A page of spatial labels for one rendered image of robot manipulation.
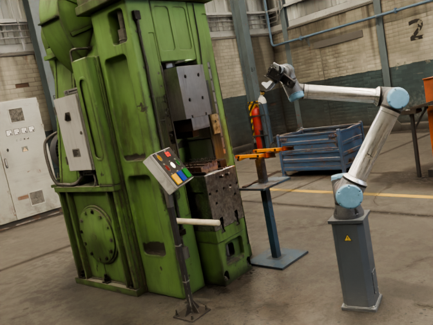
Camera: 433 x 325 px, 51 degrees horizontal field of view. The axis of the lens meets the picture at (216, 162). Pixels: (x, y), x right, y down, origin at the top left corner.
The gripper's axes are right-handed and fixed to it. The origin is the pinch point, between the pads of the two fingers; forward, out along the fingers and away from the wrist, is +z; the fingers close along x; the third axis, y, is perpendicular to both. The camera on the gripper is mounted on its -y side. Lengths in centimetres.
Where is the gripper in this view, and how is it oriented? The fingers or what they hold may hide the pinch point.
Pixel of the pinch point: (273, 78)
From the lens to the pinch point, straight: 238.7
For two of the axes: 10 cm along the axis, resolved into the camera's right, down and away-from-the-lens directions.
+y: -8.1, -5.6, 1.8
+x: 4.5, -7.9, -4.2
